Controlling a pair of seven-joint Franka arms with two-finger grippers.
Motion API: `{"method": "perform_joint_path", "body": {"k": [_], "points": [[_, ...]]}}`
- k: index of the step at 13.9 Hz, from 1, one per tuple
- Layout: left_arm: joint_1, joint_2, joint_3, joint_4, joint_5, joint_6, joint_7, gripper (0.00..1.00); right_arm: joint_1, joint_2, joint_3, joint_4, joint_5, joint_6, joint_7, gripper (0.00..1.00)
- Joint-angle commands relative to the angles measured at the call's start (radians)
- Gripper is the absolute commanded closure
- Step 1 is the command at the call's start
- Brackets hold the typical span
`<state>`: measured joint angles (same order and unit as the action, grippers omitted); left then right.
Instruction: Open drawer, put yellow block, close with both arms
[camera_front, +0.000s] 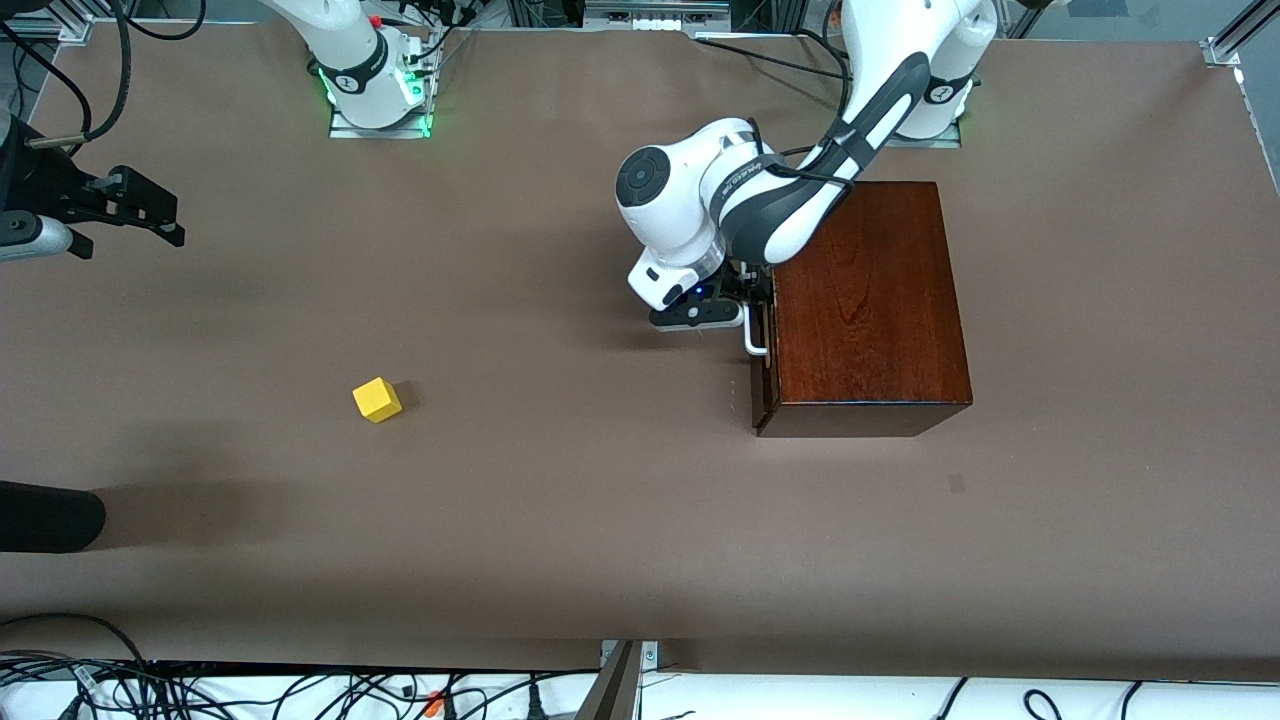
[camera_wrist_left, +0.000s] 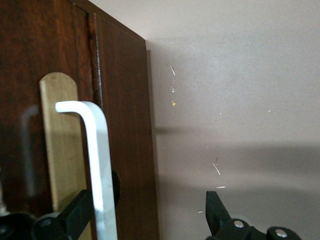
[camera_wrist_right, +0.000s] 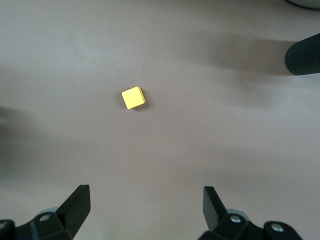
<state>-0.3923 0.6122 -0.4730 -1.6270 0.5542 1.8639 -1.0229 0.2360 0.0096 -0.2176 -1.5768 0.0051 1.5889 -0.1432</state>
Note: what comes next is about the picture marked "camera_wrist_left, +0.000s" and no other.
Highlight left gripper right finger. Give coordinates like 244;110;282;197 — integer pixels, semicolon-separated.
204;191;251;240

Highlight dark wooden cabinet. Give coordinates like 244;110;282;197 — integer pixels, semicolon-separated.
67;0;161;240

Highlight wooden drawer with white handle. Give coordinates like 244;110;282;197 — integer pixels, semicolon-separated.
0;0;119;240

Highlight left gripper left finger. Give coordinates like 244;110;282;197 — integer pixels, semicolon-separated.
32;169;123;240

